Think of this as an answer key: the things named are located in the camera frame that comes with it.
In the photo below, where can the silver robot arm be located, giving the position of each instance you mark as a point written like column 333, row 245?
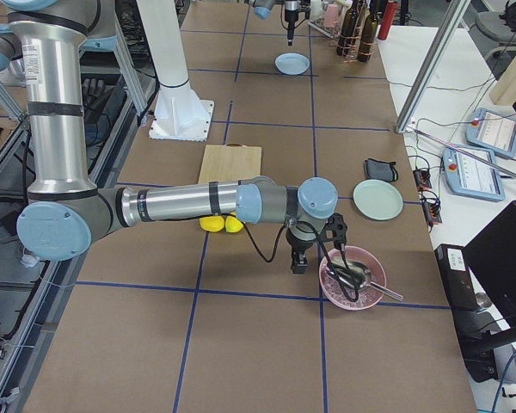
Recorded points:
column 66, row 211
column 263, row 8

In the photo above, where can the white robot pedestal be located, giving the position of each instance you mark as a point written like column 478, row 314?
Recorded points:
column 179, row 113

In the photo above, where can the black computer box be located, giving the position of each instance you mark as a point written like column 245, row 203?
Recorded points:
column 456, row 279

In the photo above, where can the light blue plate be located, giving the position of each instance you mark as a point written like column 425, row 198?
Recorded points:
column 292, row 64

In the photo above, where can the copper wire bottle rack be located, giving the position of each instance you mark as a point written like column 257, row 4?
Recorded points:
column 357, row 36

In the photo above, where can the yellow lemon far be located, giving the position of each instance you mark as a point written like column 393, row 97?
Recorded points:
column 232, row 224

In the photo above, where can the aluminium frame post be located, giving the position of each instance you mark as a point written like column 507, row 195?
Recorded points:
column 441, row 40

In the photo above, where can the teach pendant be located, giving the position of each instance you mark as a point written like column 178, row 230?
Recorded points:
column 467, row 173
column 494, row 131

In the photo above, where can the wooden cutting board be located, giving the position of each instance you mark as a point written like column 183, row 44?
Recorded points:
column 228, row 163

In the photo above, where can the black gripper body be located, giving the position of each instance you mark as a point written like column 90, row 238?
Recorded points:
column 299, row 249
column 291, row 17

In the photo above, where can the pink bowl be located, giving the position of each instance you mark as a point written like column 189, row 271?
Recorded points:
column 367, row 297

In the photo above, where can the dark wine bottle front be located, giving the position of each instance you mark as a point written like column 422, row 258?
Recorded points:
column 369, row 33

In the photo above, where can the dark wine bottle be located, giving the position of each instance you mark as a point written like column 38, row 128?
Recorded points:
column 369, row 33
column 346, row 38

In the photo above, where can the teach pendant near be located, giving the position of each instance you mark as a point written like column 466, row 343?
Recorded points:
column 467, row 173

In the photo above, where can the yellow lemon near board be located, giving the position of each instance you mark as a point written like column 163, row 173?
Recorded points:
column 214, row 223

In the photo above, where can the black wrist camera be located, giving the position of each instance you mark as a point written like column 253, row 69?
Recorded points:
column 336, row 231
column 305, row 8

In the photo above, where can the clear ice cubes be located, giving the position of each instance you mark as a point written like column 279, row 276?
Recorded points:
column 348, row 299

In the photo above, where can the green plate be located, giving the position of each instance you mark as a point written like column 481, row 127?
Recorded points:
column 377, row 199

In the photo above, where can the teach pendant far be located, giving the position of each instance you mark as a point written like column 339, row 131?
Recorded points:
column 494, row 131

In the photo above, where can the red cylinder bottle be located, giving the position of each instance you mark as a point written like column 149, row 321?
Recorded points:
column 387, row 19

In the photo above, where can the pink cup top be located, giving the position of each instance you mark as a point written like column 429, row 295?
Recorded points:
column 331, row 16

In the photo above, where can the grey folded cloth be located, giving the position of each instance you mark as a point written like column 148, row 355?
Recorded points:
column 380, row 170

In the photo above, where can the dark wine bottle middle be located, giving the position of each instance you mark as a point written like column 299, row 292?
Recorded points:
column 346, row 38

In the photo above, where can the black monitor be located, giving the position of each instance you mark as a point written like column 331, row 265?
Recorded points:
column 491, row 256

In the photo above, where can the metal ice scoop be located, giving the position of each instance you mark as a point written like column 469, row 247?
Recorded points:
column 378, row 287

